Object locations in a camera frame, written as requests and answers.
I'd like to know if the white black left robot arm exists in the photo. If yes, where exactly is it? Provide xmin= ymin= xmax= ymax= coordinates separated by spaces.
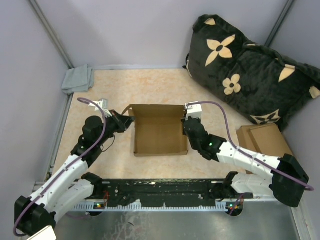
xmin=13 ymin=110 xmax=135 ymax=237

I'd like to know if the brown cardboard box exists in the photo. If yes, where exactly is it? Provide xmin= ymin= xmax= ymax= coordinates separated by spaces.
xmin=122 ymin=104 xmax=188 ymax=157

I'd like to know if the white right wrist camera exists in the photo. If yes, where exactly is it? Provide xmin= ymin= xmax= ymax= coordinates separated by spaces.
xmin=184 ymin=101 xmax=202 ymax=121

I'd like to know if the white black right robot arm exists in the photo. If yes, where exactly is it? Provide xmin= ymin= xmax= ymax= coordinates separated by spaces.
xmin=182 ymin=117 xmax=309 ymax=208

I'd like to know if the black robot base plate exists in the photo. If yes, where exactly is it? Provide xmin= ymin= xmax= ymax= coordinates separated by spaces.
xmin=85 ymin=179 xmax=240 ymax=213

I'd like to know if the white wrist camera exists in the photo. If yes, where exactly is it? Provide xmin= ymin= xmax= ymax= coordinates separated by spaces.
xmin=89 ymin=98 xmax=112 ymax=118
xmin=184 ymin=101 xmax=202 ymax=121

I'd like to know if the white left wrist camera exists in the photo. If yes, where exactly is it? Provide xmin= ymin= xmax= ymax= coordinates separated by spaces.
xmin=89 ymin=98 xmax=112 ymax=118

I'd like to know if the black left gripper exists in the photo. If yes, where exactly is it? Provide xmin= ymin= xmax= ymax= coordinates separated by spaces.
xmin=97 ymin=109 xmax=136 ymax=147

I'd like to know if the small folded cardboard box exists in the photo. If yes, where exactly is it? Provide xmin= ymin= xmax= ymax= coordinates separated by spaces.
xmin=248 ymin=124 xmax=294 ymax=157

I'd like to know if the large folded cardboard box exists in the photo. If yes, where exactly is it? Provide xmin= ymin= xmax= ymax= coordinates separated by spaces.
xmin=236 ymin=125 xmax=293 ymax=175

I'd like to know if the white sheet corner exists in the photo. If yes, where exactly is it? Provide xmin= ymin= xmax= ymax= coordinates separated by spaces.
xmin=27 ymin=225 xmax=57 ymax=240

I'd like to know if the black floral plush pillow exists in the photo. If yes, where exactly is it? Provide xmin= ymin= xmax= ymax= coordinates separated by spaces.
xmin=185 ymin=14 xmax=320 ymax=130

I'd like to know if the white perforated cable duct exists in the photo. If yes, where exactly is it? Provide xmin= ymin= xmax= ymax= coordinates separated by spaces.
xmin=70 ymin=201 xmax=229 ymax=213

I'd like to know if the grey folded cloth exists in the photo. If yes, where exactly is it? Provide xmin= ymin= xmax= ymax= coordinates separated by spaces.
xmin=61 ymin=64 xmax=95 ymax=95

